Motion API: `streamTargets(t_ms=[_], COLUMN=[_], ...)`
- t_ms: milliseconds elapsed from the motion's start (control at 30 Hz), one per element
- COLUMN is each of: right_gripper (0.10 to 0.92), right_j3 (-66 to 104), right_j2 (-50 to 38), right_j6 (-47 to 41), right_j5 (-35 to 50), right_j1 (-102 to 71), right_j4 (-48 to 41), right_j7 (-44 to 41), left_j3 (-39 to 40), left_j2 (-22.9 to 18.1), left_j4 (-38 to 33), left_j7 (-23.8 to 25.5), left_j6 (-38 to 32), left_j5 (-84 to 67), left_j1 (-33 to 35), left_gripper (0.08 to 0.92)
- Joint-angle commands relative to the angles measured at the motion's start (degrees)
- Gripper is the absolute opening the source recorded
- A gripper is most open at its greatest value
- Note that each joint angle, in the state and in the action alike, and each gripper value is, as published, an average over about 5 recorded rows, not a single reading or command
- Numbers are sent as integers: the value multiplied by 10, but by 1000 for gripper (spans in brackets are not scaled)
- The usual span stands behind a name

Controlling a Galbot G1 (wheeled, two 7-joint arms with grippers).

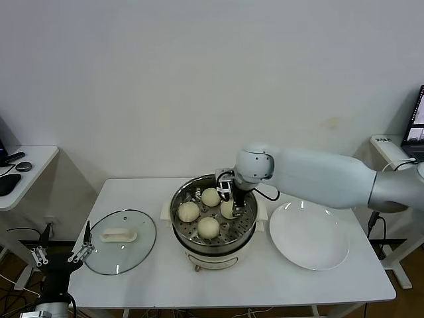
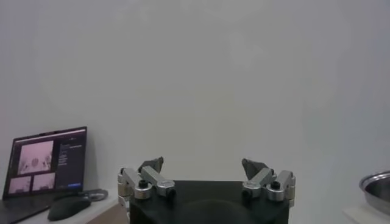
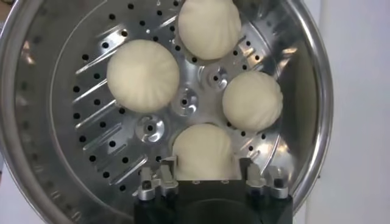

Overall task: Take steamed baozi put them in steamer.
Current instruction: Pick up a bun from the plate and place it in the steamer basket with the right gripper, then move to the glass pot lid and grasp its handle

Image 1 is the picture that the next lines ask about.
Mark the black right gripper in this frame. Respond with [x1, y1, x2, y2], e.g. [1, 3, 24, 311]
[217, 180, 256, 220]

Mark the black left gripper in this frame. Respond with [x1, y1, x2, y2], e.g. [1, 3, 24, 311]
[30, 220, 96, 295]

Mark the white steamed baozi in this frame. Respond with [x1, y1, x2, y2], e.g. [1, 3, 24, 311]
[178, 201, 201, 223]
[201, 187, 221, 207]
[220, 199, 237, 220]
[197, 217, 221, 240]

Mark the glass lid with white handle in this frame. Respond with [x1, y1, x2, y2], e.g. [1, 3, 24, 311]
[83, 208, 157, 276]

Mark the stainless steel steamer basket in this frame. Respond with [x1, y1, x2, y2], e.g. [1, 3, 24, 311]
[160, 174, 268, 248]

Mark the white electric pot base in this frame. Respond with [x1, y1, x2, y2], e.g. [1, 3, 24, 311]
[161, 211, 268, 272]

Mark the white round plate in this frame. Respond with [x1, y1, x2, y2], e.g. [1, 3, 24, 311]
[268, 201, 350, 272]

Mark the white side desk with monitor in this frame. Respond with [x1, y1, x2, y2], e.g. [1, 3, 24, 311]
[0, 144, 60, 292]

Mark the black bar-shaped device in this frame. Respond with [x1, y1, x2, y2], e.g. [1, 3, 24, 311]
[5, 151, 26, 164]

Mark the dark computer monitor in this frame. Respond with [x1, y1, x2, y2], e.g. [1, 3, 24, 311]
[0, 115, 23, 166]

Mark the white side desk with laptop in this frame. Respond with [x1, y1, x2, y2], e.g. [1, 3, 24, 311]
[370, 134, 424, 290]

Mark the open black laptop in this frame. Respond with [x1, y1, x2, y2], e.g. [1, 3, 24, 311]
[399, 84, 424, 163]

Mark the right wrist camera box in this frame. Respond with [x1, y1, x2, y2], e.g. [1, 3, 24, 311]
[214, 168, 237, 189]

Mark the black power adapter cable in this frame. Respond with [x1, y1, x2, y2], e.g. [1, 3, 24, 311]
[366, 210, 391, 261]

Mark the white charging cable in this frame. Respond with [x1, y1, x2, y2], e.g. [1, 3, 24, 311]
[380, 157, 417, 173]

